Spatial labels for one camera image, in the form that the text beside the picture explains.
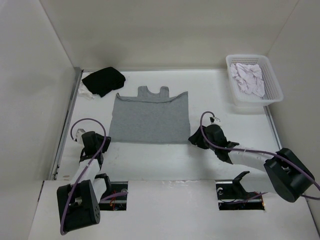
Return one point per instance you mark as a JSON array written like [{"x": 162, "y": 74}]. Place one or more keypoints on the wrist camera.
[
  {"x": 214, "y": 120},
  {"x": 78, "y": 135}
]

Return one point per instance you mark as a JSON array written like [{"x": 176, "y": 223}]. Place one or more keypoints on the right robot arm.
[{"x": 281, "y": 173}]

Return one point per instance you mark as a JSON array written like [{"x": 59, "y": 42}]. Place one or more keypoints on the grey tank top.
[{"x": 151, "y": 118}]

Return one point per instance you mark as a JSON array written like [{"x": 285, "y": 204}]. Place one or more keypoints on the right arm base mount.
[{"x": 232, "y": 196}]

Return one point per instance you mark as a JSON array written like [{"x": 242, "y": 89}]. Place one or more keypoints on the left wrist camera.
[{"x": 78, "y": 135}]

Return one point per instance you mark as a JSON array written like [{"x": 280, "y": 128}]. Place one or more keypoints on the crumpled pink tank top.
[{"x": 249, "y": 78}]

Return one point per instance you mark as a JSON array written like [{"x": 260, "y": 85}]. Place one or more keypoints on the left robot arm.
[{"x": 78, "y": 201}]

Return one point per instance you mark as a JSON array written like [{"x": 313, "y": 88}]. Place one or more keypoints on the left metal table rail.
[{"x": 65, "y": 127}]

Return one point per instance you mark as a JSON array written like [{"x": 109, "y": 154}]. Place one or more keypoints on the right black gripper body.
[{"x": 213, "y": 148}]

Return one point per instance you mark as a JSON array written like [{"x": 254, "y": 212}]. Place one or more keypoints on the folded white tank top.
[{"x": 84, "y": 92}]

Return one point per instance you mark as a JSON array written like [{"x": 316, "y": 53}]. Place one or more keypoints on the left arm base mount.
[{"x": 111, "y": 200}]

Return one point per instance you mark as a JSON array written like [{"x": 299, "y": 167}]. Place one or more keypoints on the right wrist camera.
[{"x": 214, "y": 120}]

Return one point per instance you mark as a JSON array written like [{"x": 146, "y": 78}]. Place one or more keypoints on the white plastic basket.
[{"x": 273, "y": 91}]

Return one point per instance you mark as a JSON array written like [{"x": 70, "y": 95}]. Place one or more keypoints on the folded black tank top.
[{"x": 104, "y": 81}]

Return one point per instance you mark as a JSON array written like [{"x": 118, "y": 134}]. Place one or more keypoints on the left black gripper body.
[{"x": 101, "y": 141}]

